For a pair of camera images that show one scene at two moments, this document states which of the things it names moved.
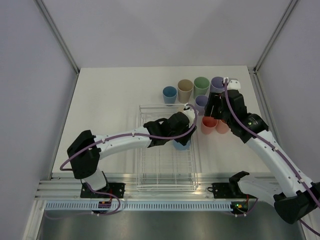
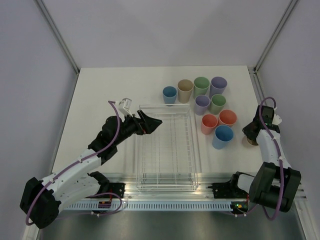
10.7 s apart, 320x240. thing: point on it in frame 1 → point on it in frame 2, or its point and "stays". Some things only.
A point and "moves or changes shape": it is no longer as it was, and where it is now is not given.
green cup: [201, 86] stays
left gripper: [184, 140] → [145, 125]
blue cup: [178, 146] → [223, 135]
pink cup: [208, 124] stays
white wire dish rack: [167, 166] stays
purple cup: [217, 85] stays
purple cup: [200, 102] stays
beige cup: [185, 88] stays
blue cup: [169, 94] stays
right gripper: [214, 99] → [246, 131]
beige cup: [179, 108] moves or changes shape
